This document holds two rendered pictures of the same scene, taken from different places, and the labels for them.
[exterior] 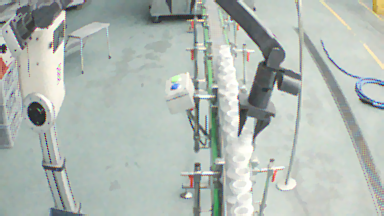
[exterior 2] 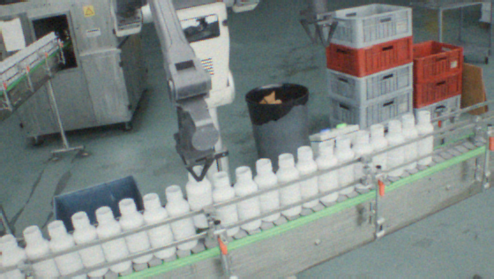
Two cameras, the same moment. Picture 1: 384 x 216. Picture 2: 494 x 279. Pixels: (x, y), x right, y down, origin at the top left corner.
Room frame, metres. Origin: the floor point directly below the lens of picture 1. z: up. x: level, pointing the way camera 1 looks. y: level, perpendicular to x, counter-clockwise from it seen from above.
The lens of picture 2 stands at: (0.90, -1.09, 1.69)
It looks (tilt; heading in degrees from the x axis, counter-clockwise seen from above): 24 degrees down; 69
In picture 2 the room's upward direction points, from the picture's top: 7 degrees counter-clockwise
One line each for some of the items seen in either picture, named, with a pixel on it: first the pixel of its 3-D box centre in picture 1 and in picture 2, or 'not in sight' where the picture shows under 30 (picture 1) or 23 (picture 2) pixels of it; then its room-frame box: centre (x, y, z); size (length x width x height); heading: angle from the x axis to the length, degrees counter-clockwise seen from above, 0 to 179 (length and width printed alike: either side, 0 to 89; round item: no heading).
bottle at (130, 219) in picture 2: (236, 207); (134, 230); (0.94, -0.11, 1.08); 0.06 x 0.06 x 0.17
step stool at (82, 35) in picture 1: (81, 44); not in sight; (4.70, 1.21, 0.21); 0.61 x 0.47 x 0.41; 53
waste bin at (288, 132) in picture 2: not in sight; (280, 134); (2.22, 1.77, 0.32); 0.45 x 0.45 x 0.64
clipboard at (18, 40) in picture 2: not in sight; (12, 34); (0.38, 3.78, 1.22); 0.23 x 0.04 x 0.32; 162
